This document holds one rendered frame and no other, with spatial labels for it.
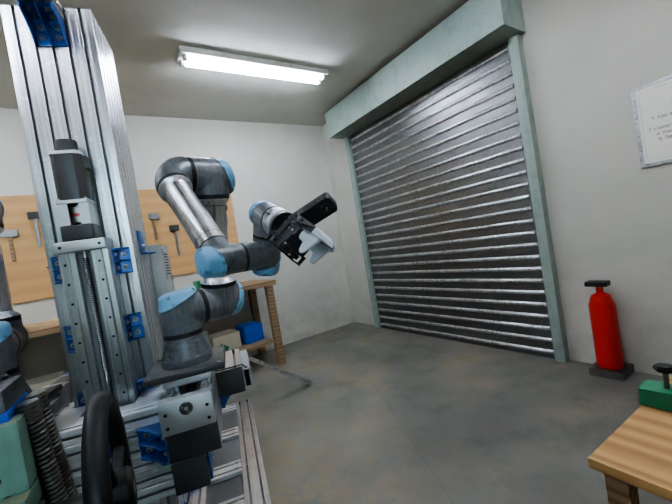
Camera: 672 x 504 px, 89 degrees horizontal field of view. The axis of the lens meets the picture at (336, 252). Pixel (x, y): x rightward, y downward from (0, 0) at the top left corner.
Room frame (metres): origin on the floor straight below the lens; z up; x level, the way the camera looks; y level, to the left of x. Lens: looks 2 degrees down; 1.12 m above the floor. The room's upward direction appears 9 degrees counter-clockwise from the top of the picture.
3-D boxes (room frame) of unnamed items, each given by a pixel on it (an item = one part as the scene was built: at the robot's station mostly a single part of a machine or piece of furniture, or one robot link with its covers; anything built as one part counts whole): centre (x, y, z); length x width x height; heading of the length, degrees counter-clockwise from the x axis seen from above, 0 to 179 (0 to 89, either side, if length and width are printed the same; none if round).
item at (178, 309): (1.10, 0.52, 0.98); 0.13 x 0.12 x 0.14; 133
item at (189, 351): (1.10, 0.52, 0.87); 0.15 x 0.15 x 0.10
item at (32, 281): (3.38, 1.91, 1.50); 2.00 x 0.04 x 0.90; 123
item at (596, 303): (2.19, -1.62, 0.30); 0.19 x 0.18 x 0.60; 123
